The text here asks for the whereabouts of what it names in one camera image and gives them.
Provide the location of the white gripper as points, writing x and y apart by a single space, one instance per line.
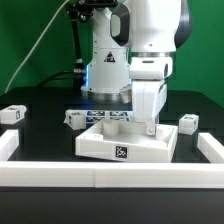
148 98

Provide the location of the white square tabletop part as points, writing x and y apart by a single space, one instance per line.
127 142

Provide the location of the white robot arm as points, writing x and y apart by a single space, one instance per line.
133 48

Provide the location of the printed marker sheet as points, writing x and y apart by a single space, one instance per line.
93 116

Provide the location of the white U-shaped fence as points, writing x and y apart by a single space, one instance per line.
103 175

